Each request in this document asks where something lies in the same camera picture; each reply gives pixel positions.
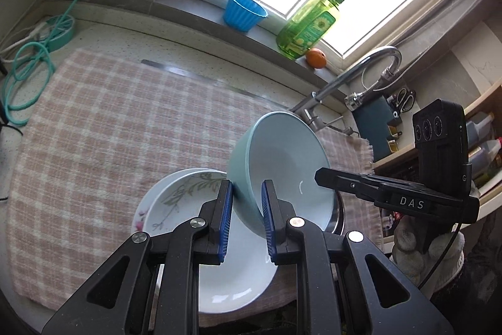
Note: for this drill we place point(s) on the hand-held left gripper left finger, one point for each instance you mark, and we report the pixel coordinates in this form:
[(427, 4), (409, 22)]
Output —
[(224, 225)]

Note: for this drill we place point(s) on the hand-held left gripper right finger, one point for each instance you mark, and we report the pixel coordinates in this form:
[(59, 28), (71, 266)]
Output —
[(268, 225)]

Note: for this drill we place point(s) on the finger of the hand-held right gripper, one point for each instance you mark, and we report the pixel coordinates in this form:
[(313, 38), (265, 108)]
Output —
[(345, 184)]

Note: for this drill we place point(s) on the large steel bowl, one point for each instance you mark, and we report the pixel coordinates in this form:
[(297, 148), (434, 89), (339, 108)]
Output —
[(336, 213)]

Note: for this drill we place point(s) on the white plate with leaf print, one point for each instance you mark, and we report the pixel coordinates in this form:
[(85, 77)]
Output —
[(235, 280)]

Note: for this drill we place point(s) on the light blue bowl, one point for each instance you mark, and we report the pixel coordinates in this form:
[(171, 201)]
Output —
[(286, 166)]

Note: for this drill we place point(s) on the pink floral white plate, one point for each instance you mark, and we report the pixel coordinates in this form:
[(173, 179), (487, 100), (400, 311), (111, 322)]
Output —
[(140, 219)]

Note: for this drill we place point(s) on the person's right hand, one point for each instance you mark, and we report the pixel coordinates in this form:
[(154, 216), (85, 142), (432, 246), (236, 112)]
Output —
[(408, 244)]

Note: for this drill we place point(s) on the red capped bottle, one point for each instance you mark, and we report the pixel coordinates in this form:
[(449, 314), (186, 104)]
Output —
[(488, 158)]

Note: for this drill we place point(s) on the white plastic jug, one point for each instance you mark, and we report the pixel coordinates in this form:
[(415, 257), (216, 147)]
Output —
[(480, 125)]

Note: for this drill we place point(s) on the dark teal knife block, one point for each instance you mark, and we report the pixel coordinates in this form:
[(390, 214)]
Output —
[(372, 123)]

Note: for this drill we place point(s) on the black scissors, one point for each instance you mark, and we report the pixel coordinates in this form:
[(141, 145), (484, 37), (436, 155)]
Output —
[(406, 99)]

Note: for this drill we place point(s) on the wooden shelf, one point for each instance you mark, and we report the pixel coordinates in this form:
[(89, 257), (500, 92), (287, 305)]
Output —
[(486, 99)]

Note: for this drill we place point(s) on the chrome faucet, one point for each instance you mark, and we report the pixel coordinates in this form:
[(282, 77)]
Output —
[(353, 78)]

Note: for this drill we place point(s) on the orange fruit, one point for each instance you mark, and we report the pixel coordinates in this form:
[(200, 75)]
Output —
[(316, 58)]

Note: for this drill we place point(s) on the pink plaid cloth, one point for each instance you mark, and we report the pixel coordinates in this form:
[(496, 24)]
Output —
[(98, 131)]

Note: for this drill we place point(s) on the green dish soap bottle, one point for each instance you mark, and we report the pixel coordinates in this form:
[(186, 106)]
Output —
[(306, 31)]

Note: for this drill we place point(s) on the blue ribbed cup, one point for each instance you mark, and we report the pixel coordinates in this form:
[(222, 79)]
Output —
[(243, 11)]

